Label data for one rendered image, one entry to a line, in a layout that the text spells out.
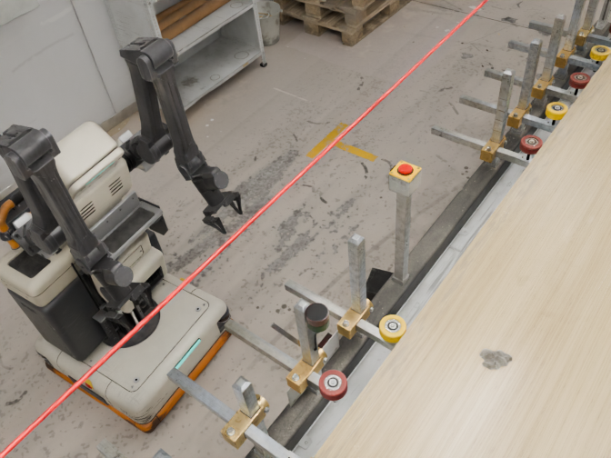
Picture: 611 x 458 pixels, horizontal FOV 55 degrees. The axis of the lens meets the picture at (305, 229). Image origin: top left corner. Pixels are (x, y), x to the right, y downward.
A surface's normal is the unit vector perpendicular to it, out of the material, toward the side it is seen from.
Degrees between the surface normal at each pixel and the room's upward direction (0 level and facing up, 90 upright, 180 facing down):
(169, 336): 0
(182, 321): 0
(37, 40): 90
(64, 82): 90
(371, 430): 0
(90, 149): 43
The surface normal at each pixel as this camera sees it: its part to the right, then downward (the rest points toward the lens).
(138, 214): -0.09, -0.68
